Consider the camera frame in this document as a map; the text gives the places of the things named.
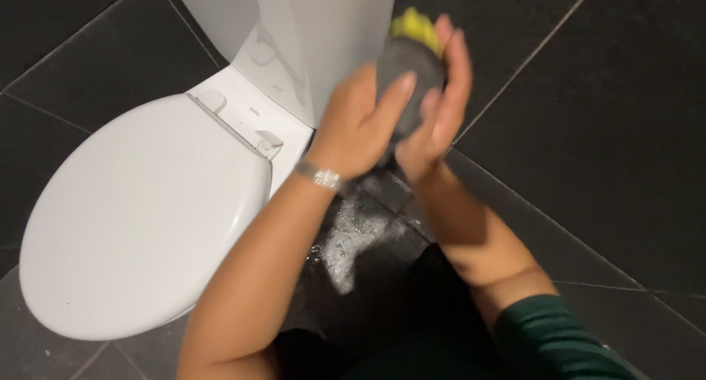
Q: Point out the white toilet lid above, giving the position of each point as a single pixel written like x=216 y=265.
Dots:
x=143 y=214

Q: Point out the green sleeve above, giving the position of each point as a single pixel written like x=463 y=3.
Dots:
x=557 y=341

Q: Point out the person's right hand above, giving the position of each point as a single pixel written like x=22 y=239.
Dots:
x=441 y=120

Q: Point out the grey and yellow scrub sponge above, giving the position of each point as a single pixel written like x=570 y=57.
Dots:
x=411 y=74

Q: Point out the white soap foam patch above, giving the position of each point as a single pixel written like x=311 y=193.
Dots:
x=350 y=236

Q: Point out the person's black trousers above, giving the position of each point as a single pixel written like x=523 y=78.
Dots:
x=386 y=325

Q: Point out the person's left hand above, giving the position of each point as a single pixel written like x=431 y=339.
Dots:
x=353 y=126

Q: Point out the white toilet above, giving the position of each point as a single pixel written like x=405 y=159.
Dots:
x=165 y=165

